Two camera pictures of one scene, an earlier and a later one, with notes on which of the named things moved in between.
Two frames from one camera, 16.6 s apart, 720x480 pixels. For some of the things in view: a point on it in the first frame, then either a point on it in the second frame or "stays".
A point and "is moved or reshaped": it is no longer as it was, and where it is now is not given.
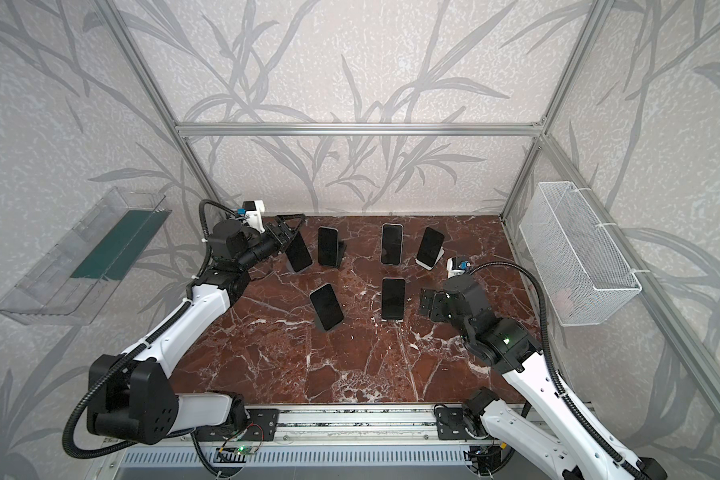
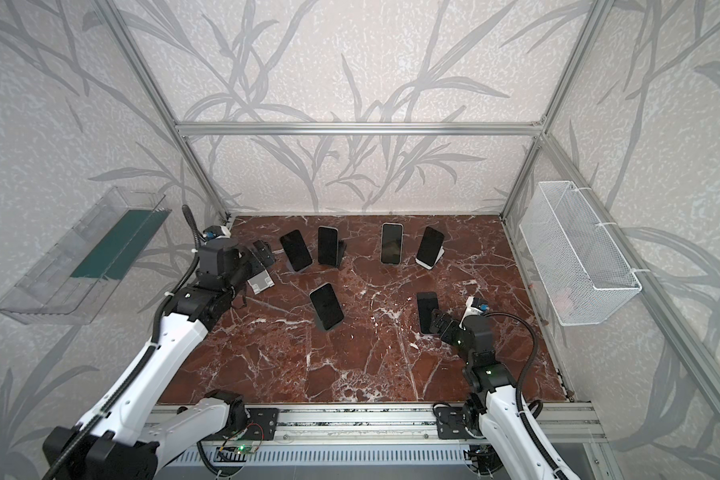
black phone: [393, 298] is moved or reshaped
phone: [298, 253] stays
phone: [430, 246] stays
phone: [327, 307] stays
